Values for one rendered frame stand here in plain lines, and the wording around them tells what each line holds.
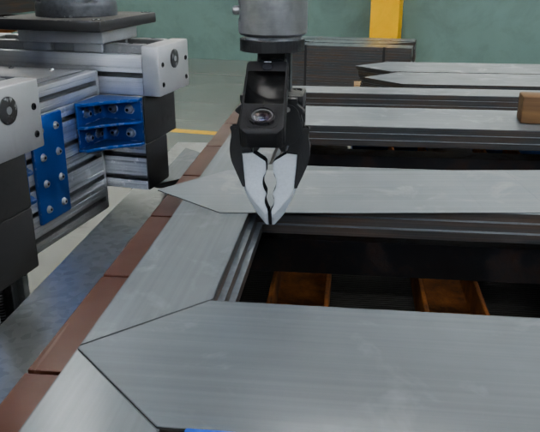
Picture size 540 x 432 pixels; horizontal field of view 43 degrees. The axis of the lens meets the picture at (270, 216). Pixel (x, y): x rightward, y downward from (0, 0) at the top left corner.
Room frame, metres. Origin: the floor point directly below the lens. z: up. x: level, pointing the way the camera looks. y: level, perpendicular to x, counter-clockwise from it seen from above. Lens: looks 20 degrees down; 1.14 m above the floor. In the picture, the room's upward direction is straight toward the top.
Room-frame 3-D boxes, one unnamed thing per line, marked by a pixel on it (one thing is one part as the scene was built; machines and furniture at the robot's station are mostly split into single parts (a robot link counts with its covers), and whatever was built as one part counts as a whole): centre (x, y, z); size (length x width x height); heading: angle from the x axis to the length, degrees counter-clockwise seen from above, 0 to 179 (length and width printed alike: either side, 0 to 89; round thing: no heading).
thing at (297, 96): (0.78, 0.00, 1.00); 0.09 x 0.08 x 0.12; 174
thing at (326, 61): (5.64, -0.65, 0.26); 1.20 x 0.80 x 0.53; 75
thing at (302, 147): (0.75, -0.02, 0.94); 0.05 x 0.02 x 0.09; 84
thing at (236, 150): (0.75, 0.02, 0.94); 0.05 x 0.02 x 0.09; 84
